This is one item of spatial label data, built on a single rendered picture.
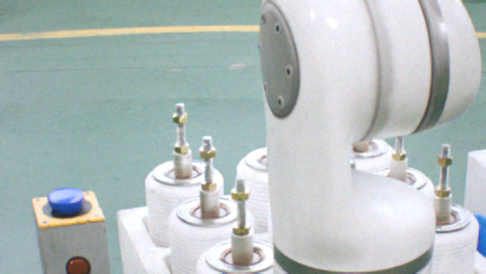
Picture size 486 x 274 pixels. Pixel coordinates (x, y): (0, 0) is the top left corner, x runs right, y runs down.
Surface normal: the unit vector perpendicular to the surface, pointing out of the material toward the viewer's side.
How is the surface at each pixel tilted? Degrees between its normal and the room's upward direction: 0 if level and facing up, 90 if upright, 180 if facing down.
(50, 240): 90
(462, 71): 89
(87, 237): 90
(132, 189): 0
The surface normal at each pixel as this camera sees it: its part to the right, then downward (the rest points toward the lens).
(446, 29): 0.29, -0.05
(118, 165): -0.03, -0.93
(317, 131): -0.67, 0.33
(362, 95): 0.29, 0.47
